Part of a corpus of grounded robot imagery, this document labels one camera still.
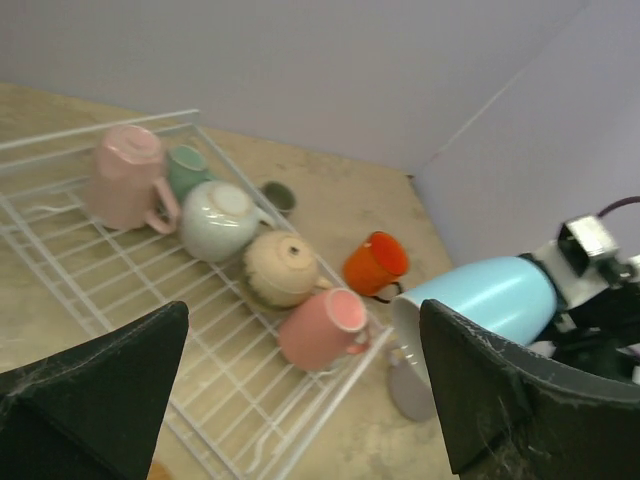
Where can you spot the coral pink mug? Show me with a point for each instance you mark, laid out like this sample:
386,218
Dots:
324,328

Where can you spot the light blue mug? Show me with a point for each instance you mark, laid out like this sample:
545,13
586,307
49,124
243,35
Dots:
510,296

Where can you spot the light pink mug white inside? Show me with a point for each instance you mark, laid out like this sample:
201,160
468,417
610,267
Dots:
128,187

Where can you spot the white wire dish rack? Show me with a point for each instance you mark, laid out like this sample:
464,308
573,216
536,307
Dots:
238,409

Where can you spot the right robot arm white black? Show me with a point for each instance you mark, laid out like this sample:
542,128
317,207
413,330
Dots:
595,327

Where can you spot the round woven cork coaster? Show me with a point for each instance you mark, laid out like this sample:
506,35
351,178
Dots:
158,471

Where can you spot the pale grey white mug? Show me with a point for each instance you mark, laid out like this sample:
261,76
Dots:
218,220

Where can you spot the beige round mug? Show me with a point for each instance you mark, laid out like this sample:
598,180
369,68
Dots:
281,270

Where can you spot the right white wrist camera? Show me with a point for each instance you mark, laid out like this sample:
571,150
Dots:
585,243

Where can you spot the sage green cup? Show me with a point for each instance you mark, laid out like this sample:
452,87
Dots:
187,168

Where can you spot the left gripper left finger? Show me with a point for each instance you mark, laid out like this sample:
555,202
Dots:
93,411

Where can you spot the lilac mug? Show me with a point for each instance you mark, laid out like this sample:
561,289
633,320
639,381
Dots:
410,395

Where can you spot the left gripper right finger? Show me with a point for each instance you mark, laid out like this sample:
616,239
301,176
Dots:
507,412

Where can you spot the orange cup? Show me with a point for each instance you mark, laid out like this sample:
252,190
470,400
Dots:
379,261

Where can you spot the olive green small cup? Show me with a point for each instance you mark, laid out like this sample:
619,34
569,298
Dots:
280,196

